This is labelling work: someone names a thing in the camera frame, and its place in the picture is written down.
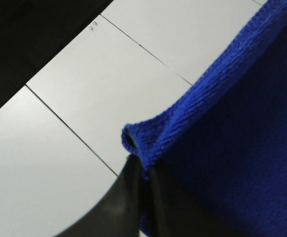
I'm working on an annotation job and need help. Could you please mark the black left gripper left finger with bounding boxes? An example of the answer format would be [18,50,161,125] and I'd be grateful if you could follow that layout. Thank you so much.
[57,155,142,237]

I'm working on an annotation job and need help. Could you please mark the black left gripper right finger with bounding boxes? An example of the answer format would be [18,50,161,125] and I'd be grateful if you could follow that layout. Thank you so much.
[149,163,232,237]

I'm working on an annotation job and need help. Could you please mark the blue microfibre towel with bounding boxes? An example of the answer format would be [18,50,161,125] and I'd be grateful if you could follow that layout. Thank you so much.
[121,0,287,237]

